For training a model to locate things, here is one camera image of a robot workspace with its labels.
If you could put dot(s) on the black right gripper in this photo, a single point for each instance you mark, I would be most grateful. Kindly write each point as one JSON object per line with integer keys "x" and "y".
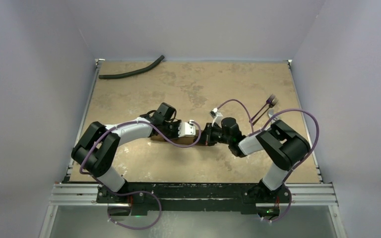
{"x": 209, "y": 135}

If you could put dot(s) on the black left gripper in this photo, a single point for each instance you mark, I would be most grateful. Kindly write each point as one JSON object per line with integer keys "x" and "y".
{"x": 175, "y": 124}

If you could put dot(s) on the brown fabric napkin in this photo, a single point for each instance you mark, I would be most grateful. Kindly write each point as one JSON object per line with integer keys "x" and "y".
{"x": 190, "y": 142}

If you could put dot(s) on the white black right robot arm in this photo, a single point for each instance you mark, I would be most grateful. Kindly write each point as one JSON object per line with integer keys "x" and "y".
{"x": 283, "y": 145}

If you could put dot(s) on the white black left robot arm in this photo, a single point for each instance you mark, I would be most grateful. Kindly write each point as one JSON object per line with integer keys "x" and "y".
{"x": 96, "y": 148}

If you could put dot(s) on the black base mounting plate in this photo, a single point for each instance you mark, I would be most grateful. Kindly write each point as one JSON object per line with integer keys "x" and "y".
{"x": 143, "y": 197}

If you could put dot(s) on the black foam tube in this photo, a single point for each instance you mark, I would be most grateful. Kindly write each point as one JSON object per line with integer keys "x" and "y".
{"x": 133, "y": 73}

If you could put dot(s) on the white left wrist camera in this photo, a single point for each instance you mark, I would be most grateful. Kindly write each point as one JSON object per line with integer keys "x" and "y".
{"x": 187, "y": 129}

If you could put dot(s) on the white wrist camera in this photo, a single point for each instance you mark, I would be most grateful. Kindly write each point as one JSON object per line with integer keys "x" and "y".
{"x": 216, "y": 116}
{"x": 187, "y": 129}

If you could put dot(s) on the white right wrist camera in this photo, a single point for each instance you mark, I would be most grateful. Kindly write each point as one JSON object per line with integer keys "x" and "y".
{"x": 216, "y": 116}

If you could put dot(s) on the adjustable wrench red handle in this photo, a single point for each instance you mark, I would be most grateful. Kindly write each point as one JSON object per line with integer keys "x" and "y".
{"x": 270, "y": 113}

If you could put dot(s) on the aluminium extrusion rail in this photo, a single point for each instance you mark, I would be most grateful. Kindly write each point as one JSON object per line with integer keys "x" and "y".
{"x": 82, "y": 194}

